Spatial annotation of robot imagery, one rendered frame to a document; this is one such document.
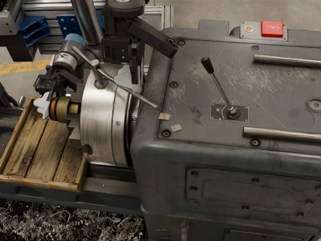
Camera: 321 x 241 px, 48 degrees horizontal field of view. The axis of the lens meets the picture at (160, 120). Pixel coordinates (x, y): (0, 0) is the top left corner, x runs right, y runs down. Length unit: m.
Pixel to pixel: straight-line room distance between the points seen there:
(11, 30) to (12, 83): 1.38
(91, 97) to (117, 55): 0.22
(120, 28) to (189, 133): 0.28
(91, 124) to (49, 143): 0.40
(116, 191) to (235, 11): 2.34
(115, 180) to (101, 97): 0.37
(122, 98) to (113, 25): 0.24
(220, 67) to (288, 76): 0.18
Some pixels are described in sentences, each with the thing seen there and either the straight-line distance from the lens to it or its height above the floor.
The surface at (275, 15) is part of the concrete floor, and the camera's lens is 3.29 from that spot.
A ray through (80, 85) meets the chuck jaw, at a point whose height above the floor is 1.16.
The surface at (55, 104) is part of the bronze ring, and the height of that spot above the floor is 1.12.
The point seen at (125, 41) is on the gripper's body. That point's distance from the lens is 0.77.
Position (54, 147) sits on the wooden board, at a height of 0.89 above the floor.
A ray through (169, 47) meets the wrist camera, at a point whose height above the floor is 1.44.
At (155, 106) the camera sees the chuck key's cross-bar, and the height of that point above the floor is 1.34.
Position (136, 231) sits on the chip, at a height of 0.57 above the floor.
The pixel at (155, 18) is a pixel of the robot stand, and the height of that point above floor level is 0.21.
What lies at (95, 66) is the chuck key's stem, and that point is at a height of 1.32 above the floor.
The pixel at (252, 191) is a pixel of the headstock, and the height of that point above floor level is 1.09.
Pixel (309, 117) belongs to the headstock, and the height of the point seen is 1.25.
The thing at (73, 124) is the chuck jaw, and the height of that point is 1.11.
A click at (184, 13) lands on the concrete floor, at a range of 3.22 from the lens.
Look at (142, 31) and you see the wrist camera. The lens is 0.77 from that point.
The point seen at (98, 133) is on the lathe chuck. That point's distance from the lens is 0.98.
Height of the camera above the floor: 1.96
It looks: 54 degrees down
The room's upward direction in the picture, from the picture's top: 5 degrees counter-clockwise
